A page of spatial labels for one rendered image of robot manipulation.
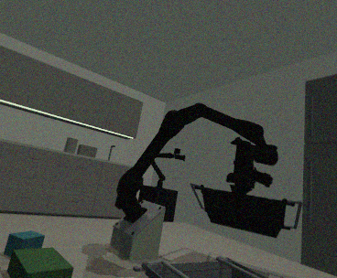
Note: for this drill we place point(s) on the teal block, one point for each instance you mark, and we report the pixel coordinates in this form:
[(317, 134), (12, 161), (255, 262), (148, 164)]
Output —
[(23, 240)]

